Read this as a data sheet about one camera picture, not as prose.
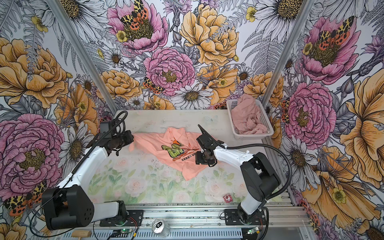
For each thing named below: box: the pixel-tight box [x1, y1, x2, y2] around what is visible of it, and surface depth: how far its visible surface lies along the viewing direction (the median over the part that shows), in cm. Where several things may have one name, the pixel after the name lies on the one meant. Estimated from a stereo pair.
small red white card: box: [223, 193, 233, 203], surface depth 78 cm
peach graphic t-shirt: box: [128, 127, 208, 181], surface depth 96 cm
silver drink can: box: [151, 218, 171, 238], surface depth 62 cm
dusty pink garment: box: [231, 93, 268, 135], surface depth 114 cm
